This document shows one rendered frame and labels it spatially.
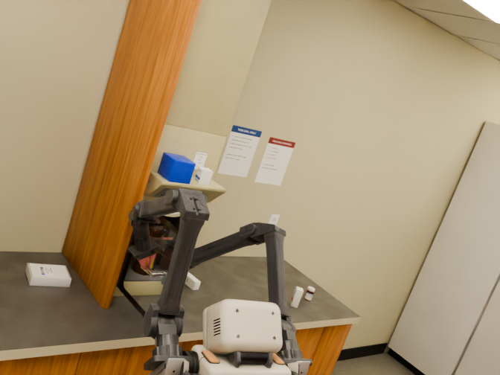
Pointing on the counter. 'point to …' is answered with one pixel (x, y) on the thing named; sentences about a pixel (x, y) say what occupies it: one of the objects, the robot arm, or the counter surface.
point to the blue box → (176, 168)
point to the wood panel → (126, 138)
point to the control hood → (155, 184)
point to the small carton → (203, 175)
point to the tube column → (216, 64)
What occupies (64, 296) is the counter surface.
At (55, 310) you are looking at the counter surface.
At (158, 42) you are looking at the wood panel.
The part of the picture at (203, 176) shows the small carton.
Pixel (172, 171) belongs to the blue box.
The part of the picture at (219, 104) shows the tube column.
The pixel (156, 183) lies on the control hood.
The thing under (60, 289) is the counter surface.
